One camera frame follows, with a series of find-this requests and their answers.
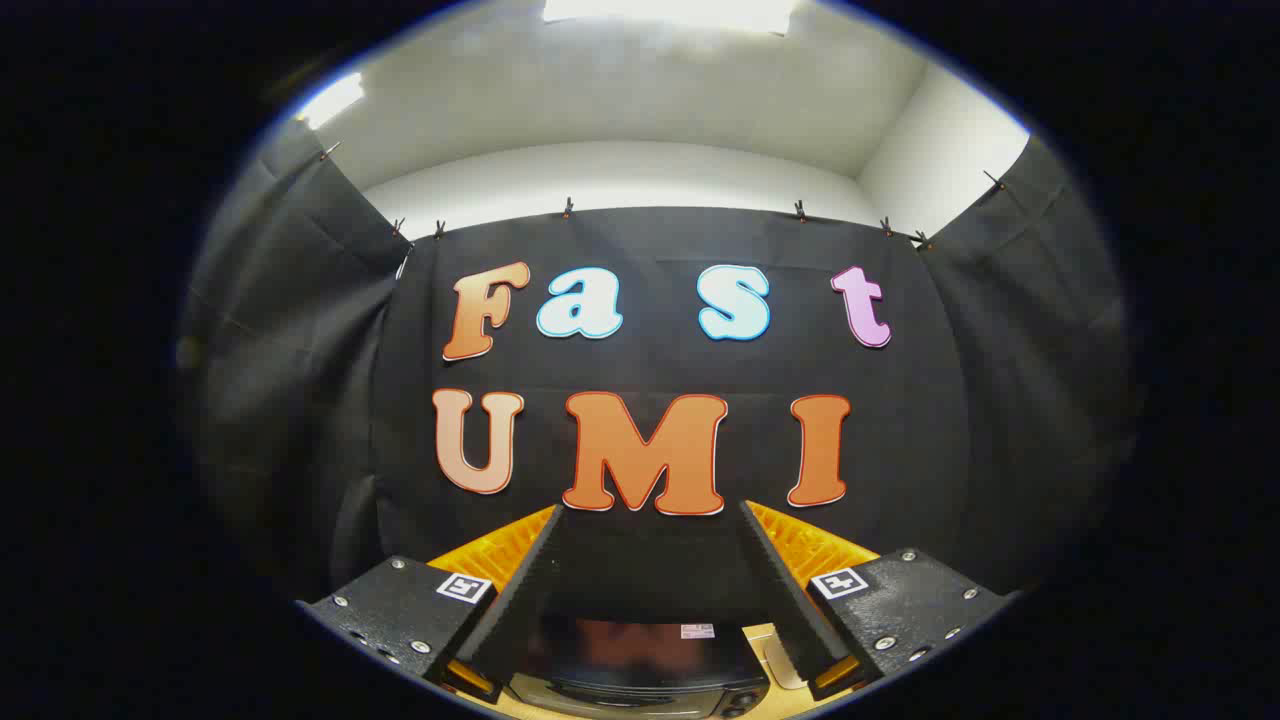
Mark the black toaster oven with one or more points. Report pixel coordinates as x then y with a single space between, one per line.
640 660

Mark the narrow ceiling light panel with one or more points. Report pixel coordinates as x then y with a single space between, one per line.
330 100

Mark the wide ceiling light panel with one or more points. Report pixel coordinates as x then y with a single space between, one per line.
670 10

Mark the row of small cloth clips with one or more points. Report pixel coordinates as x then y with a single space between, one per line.
567 208

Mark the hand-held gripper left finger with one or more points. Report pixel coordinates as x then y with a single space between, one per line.
525 590

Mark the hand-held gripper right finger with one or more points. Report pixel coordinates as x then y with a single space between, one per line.
780 590

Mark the white pop-up toaster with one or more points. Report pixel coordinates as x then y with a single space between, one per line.
783 665

